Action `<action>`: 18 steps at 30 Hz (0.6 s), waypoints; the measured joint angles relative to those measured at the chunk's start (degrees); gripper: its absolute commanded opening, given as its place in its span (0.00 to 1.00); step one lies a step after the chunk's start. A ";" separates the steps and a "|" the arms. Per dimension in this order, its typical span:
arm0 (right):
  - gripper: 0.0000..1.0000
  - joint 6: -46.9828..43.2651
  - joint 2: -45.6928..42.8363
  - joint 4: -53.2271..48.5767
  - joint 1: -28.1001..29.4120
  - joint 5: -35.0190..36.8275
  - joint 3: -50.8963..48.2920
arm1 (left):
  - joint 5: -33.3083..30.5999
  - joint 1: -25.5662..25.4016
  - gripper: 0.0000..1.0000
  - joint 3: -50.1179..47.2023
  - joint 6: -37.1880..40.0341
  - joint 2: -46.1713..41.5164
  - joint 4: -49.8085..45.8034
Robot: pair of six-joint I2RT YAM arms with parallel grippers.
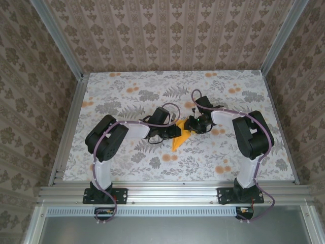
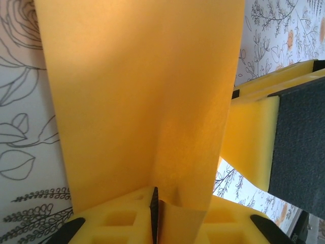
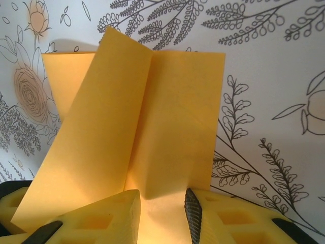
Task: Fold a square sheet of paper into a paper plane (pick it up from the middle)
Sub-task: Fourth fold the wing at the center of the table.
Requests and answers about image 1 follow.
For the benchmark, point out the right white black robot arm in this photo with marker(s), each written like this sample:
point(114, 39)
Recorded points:
point(254, 137)

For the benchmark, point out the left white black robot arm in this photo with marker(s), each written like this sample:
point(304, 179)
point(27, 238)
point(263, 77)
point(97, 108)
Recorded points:
point(106, 142)

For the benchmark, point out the grey sheet metal panel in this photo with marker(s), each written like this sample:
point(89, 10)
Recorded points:
point(172, 231)

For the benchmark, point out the floral patterned table mat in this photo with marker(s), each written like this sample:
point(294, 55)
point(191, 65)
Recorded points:
point(203, 162)

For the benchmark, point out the wide aluminium extrusion beam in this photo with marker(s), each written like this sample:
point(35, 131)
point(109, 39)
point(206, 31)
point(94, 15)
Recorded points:
point(172, 195)

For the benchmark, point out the small black electronics board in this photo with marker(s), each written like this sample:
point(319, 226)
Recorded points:
point(102, 212)
point(245, 212)

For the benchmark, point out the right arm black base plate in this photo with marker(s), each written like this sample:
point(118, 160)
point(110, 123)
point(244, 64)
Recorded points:
point(223, 195)

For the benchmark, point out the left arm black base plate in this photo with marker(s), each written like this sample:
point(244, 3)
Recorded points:
point(122, 195)

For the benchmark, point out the aluminium table edge rail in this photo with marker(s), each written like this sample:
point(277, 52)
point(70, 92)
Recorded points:
point(72, 122)
point(279, 122)

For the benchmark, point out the aluminium frame post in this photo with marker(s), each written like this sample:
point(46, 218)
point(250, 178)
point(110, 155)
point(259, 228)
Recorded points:
point(63, 40)
point(281, 40)

